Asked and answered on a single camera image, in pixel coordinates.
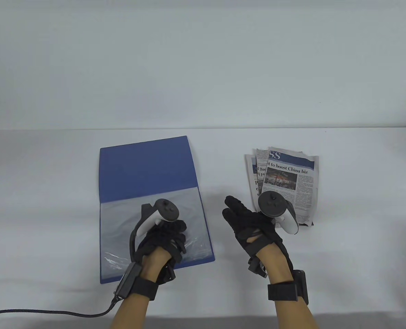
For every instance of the white and black left controller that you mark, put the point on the white and black left controller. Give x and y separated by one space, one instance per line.
167 209

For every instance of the person's left hand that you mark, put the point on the person's left hand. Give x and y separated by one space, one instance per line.
162 240

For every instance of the person's right hand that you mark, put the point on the person's right hand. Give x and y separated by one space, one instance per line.
254 229

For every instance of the newspaper with dense text columns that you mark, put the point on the newspaper with dense text columns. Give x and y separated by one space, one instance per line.
262 161

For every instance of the newspaper with dark header band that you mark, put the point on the newspaper with dark header band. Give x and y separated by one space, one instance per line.
305 185

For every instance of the black left wrist camera band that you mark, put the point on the black left wrist camera band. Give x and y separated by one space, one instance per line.
144 288

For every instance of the newspaper with bright blue masthead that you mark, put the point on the newspaper with bright blue masthead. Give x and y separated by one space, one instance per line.
251 168

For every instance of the white and black controller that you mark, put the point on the white and black controller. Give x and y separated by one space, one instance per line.
271 204
167 209

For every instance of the person's left forearm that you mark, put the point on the person's left forearm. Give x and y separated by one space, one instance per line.
131 315

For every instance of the blue folder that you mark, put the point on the blue folder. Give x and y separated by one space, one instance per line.
144 164

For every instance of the white and black right controller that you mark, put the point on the white and black right controller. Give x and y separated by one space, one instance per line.
271 204

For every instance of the black wrist camera band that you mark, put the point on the black wrist camera band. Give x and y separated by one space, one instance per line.
281 292
144 288

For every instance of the black right wrist camera band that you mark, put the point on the black right wrist camera band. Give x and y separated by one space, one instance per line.
281 292

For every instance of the person's right forearm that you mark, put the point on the person's right forearm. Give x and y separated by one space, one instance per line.
295 315

